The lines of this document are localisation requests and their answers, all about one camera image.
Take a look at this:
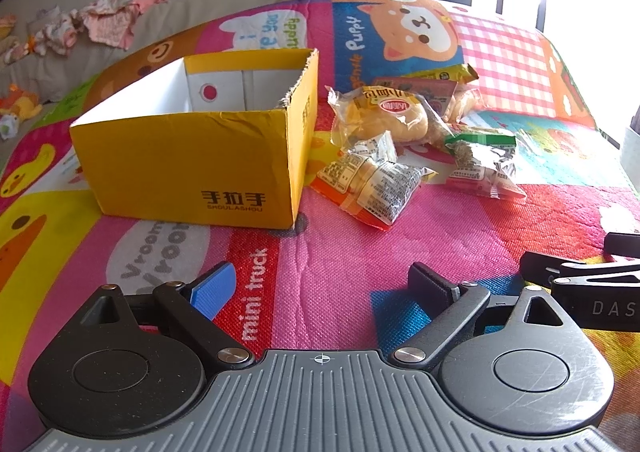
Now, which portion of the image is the pink clothes pile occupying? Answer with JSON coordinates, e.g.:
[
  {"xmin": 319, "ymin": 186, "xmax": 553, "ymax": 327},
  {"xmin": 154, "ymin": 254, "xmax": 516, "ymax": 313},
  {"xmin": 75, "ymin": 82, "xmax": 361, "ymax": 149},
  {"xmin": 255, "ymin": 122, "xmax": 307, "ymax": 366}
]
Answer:
[{"xmin": 27, "ymin": 0, "xmax": 168, "ymax": 56}]

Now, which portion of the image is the yellow snack bar wrapper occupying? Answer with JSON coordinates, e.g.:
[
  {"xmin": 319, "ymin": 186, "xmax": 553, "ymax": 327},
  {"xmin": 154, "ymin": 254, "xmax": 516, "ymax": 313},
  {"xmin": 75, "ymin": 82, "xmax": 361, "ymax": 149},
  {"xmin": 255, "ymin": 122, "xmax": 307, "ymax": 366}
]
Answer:
[{"xmin": 405, "ymin": 63, "xmax": 478, "ymax": 84}]

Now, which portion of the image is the green-topped grain snack packet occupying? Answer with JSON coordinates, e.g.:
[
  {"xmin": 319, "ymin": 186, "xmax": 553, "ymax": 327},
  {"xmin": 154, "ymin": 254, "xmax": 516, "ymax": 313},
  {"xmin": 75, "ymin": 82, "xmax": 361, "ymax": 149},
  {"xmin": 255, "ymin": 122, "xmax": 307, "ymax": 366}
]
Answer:
[{"xmin": 445, "ymin": 129, "xmax": 527, "ymax": 204}]

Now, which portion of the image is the round bread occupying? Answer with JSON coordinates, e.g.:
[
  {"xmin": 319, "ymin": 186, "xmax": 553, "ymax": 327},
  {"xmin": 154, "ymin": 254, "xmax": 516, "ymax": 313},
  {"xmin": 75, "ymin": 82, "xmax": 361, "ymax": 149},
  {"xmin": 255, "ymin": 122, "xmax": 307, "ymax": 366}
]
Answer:
[{"xmin": 326, "ymin": 86, "xmax": 452, "ymax": 148}]

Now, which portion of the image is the pink Volcano snack packet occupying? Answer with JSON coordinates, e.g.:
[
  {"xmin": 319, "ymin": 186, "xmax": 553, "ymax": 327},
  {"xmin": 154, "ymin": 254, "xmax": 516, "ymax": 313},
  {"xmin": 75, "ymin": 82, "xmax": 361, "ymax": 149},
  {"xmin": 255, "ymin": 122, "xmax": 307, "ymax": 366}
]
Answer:
[{"xmin": 372, "ymin": 77, "xmax": 458, "ymax": 116}]

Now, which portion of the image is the brown bread roll packet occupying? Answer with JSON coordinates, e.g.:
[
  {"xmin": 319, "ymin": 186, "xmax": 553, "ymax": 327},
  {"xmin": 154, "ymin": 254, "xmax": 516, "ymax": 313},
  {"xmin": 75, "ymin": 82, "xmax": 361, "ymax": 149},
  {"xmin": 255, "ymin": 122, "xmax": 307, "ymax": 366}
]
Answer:
[{"xmin": 442, "ymin": 85, "xmax": 485, "ymax": 124}]

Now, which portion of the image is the grey sofa bed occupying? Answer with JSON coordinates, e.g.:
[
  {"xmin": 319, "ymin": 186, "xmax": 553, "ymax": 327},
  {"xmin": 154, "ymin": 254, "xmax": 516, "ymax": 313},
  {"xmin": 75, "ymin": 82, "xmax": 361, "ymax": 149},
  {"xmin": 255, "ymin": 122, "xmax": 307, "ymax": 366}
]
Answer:
[{"xmin": 1, "ymin": 0, "xmax": 288, "ymax": 102}]

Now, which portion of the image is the orange-edged printed snack packet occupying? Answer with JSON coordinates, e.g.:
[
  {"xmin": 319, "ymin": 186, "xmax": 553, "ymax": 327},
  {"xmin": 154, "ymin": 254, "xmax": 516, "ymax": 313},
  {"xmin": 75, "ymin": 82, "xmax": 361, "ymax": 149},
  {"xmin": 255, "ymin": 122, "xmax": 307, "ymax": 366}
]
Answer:
[{"xmin": 310, "ymin": 130, "xmax": 435, "ymax": 231}]

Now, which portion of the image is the yellow cardboard box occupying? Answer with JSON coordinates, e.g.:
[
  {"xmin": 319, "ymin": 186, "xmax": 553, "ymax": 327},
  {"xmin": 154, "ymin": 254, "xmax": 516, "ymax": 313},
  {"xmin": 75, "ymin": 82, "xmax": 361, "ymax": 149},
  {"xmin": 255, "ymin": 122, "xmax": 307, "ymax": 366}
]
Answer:
[{"xmin": 70, "ymin": 49, "xmax": 319, "ymax": 230}]

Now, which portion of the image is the orange plush toy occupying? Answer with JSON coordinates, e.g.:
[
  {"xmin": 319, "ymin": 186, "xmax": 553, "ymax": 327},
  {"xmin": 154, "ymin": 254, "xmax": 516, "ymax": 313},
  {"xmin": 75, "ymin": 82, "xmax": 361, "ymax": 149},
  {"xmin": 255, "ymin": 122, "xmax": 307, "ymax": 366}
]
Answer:
[{"xmin": 0, "ymin": 84, "xmax": 43, "ymax": 141}]

